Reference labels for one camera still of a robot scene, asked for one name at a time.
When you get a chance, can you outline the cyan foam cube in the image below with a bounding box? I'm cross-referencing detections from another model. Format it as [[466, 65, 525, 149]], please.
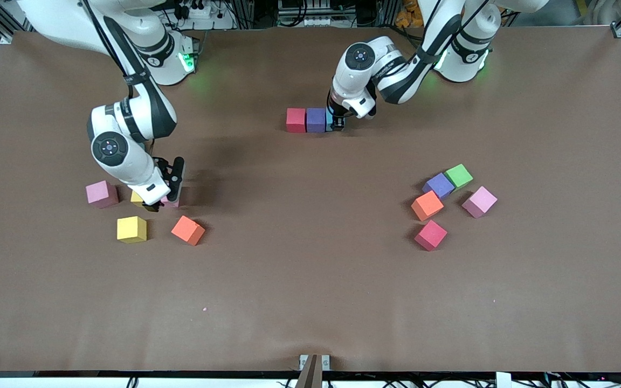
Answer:
[[325, 107, 346, 132]]

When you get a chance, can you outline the purple foam cube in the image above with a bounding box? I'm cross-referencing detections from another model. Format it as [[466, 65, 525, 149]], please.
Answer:
[[306, 107, 327, 134], [422, 172, 456, 200]]

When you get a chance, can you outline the orange foam cube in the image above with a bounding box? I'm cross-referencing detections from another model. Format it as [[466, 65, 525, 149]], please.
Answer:
[[170, 215, 206, 247], [411, 190, 445, 222]]

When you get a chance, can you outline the red foam cube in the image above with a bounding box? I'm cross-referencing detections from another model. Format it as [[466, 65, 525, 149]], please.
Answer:
[[286, 107, 307, 134], [414, 219, 448, 252]]

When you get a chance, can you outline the pile of orange fruits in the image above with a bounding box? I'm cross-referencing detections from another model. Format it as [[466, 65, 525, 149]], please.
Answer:
[[395, 0, 424, 29]]

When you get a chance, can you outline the green foam cube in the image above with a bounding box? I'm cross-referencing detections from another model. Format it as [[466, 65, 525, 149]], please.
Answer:
[[445, 164, 474, 189]]

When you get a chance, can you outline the brown table cover sheet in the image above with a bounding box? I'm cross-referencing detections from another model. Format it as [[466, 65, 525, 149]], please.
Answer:
[[0, 26, 621, 373]]

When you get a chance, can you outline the brown wooden strip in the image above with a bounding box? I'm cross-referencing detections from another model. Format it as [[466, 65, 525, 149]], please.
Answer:
[[294, 354, 323, 388]]

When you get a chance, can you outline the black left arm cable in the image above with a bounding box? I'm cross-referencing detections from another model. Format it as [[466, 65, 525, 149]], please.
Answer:
[[327, 0, 478, 114]]

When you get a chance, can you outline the small metal bracket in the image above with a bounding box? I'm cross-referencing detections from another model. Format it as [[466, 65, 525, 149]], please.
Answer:
[[299, 354, 331, 372]]

